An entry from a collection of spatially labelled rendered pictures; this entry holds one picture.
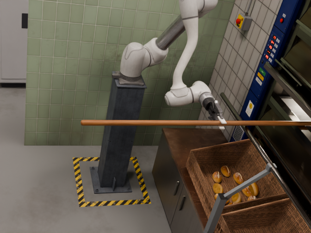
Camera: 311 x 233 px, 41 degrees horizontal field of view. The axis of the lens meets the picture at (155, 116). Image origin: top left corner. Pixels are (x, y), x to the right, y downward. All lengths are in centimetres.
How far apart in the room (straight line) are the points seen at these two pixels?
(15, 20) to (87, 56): 112
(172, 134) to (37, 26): 132
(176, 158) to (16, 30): 214
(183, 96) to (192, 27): 42
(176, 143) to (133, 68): 70
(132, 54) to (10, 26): 176
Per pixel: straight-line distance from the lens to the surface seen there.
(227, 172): 299
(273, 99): 291
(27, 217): 326
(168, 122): 225
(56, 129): 377
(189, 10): 254
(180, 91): 255
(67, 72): 345
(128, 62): 287
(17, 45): 440
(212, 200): 259
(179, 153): 310
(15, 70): 452
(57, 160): 373
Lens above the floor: 244
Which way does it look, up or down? 33 degrees down
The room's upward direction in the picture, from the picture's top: 14 degrees clockwise
